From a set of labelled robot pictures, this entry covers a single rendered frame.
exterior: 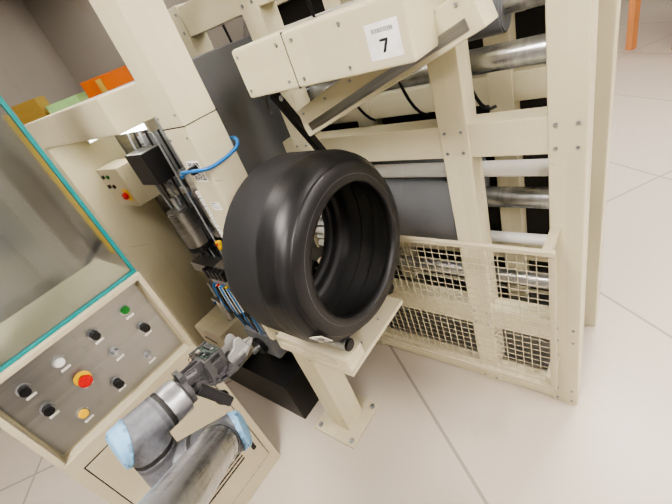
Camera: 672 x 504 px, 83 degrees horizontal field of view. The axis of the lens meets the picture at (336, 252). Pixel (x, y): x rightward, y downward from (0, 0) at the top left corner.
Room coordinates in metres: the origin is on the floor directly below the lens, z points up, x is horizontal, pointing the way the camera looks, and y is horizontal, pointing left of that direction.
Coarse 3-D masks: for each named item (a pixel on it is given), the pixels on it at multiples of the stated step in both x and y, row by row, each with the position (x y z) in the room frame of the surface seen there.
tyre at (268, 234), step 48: (240, 192) 1.05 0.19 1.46; (288, 192) 0.92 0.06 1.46; (336, 192) 1.33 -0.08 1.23; (384, 192) 1.10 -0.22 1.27; (240, 240) 0.93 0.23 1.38; (288, 240) 0.84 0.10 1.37; (336, 240) 1.30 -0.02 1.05; (384, 240) 1.18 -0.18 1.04; (240, 288) 0.91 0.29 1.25; (288, 288) 0.80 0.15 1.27; (336, 288) 1.18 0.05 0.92; (384, 288) 1.00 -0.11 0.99; (336, 336) 0.84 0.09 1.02
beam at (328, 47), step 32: (384, 0) 0.96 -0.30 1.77; (416, 0) 0.96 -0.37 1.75; (288, 32) 1.18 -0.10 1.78; (320, 32) 1.11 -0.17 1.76; (352, 32) 1.04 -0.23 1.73; (416, 32) 0.94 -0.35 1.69; (256, 64) 1.31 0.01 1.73; (288, 64) 1.21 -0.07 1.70; (320, 64) 1.13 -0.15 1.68; (352, 64) 1.05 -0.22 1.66; (384, 64) 0.99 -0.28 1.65; (256, 96) 1.35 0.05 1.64
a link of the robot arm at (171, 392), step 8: (168, 384) 0.65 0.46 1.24; (176, 384) 0.65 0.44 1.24; (160, 392) 0.64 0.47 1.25; (168, 392) 0.63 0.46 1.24; (176, 392) 0.63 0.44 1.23; (184, 392) 0.63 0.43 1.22; (168, 400) 0.62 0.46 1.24; (176, 400) 0.62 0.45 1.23; (184, 400) 0.62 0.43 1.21; (176, 408) 0.60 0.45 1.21; (184, 408) 0.61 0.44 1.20; (192, 408) 0.62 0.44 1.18; (184, 416) 0.61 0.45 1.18
